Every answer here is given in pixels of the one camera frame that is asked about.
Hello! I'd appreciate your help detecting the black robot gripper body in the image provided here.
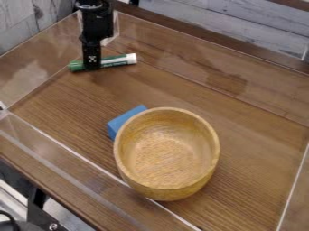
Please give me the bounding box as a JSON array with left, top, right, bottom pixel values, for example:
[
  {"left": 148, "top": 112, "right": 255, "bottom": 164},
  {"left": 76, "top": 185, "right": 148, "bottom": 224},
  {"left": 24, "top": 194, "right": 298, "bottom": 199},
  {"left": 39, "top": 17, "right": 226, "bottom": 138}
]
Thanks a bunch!
[{"left": 75, "top": 0, "right": 114, "bottom": 42}]

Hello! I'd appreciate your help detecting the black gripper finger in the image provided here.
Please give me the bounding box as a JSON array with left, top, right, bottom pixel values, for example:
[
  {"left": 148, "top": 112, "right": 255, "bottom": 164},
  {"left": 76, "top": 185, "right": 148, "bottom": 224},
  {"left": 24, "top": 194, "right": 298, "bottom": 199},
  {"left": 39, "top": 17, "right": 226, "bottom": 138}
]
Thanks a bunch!
[{"left": 82, "top": 42, "right": 102, "bottom": 70}]

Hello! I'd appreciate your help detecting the green and white marker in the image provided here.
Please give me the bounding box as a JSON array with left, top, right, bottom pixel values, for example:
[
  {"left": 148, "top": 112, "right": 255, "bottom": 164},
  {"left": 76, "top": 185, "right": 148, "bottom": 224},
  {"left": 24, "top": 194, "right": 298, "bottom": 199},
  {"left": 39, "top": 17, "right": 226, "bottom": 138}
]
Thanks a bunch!
[{"left": 68, "top": 53, "right": 138, "bottom": 72}]

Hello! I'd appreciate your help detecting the brown wooden bowl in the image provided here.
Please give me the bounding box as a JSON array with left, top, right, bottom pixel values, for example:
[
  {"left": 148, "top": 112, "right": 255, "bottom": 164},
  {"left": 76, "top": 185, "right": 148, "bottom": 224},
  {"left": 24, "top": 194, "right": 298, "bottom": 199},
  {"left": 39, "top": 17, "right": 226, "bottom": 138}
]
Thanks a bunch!
[{"left": 114, "top": 107, "right": 219, "bottom": 201}]

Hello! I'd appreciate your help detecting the blue rectangular block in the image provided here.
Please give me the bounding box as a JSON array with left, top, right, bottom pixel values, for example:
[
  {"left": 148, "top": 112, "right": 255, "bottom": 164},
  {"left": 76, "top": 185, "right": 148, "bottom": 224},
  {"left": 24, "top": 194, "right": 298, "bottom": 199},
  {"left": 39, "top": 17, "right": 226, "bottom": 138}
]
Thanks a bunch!
[{"left": 106, "top": 105, "right": 147, "bottom": 140}]

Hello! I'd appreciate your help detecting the black metal table frame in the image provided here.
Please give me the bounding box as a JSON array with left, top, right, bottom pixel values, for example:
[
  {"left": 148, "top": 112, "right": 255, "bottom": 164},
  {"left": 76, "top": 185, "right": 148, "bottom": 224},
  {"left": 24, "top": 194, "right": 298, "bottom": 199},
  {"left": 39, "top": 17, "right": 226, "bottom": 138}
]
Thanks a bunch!
[{"left": 27, "top": 188, "right": 68, "bottom": 231}]

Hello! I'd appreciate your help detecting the black cable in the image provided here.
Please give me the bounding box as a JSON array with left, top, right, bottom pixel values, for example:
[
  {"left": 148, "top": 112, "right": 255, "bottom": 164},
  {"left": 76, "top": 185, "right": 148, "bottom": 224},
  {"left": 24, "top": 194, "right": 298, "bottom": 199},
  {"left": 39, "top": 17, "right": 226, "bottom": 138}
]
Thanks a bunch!
[{"left": 0, "top": 209, "right": 21, "bottom": 231}]

